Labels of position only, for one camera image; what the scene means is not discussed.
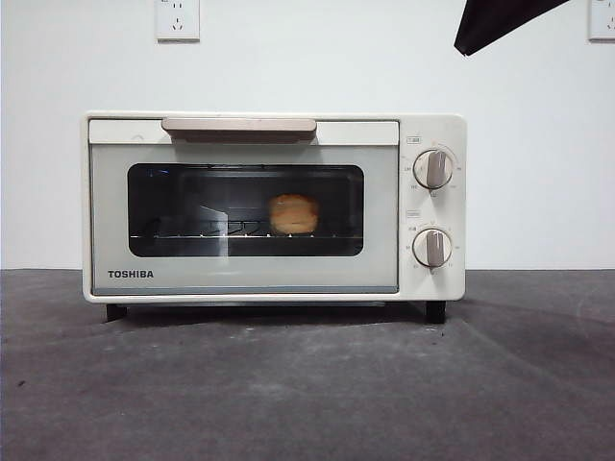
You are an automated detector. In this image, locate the golden bread loaf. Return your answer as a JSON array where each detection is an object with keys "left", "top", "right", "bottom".
[{"left": 267, "top": 192, "right": 322, "bottom": 236}]

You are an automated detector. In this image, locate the glass oven door with handle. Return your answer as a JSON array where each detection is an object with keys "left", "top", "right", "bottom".
[{"left": 87, "top": 116, "right": 401, "bottom": 295}]

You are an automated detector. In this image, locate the cream oven knob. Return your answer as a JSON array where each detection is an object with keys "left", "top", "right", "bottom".
[
  {"left": 412, "top": 227, "right": 455, "bottom": 269},
  {"left": 412, "top": 148, "right": 455, "bottom": 191}
]

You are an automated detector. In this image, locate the cream Toshiba toaster oven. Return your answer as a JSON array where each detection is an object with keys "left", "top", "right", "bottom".
[{"left": 79, "top": 110, "right": 468, "bottom": 324}]

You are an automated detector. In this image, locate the white wall socket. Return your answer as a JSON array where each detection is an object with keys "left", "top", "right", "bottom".
[
  {"left": 154, "top": 0, "right": 201, "bottom": 42},
  {"left": 587, "top": 0, "right": 615, "bottom": 42}
]

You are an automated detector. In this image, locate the metal wire oven rack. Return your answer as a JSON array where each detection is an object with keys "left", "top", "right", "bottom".
[{"left": 130, "top": 232, "right": 359, "bottom": 242}]

